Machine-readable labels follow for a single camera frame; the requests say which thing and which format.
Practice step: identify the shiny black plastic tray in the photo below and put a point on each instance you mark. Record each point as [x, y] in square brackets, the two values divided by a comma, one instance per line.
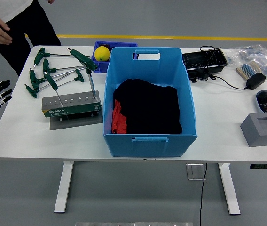
[204, 58]

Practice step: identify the yellow lemon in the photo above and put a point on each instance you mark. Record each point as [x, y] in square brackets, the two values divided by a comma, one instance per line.
[102, 54]

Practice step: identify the taped resistor strip bundle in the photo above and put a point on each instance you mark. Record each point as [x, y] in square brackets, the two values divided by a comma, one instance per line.
[248, 69]

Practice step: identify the large blue storage box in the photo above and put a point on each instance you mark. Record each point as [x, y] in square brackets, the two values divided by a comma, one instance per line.
[152, 146]

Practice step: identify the grey hollow cube block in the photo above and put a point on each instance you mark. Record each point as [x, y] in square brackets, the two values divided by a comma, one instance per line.
[262, 136]

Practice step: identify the black table control panel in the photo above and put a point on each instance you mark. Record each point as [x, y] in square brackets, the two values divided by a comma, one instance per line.
[265, 166]

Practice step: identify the black power adapter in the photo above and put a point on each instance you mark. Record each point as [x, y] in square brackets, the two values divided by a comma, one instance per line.
[255, 81]

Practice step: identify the person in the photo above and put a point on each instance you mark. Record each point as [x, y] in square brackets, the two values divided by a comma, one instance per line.
[30, 23]

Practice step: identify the black cloth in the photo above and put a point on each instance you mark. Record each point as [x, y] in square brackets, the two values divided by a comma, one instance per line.
[152, 106]

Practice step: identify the white table leg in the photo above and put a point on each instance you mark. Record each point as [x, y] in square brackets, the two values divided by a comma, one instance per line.
[228, 188]
[64, 188]

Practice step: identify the metal floor socket plate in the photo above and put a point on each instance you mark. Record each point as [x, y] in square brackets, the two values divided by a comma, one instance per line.
[194, 171]

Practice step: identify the small blue parts bin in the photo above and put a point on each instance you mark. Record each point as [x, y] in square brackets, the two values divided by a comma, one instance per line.
[124, 44]

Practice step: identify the clear plastic parts bags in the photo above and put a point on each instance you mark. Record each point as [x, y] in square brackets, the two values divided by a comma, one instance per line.
[253, 53]

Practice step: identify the person's left hand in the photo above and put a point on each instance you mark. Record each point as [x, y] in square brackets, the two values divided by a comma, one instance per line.
[51, 1]

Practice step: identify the red cloth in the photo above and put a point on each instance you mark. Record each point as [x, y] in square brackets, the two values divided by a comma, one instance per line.
[119, 120]

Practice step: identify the green SATA tool holder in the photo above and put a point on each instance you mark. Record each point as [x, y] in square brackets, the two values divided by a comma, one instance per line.
[72, 110]

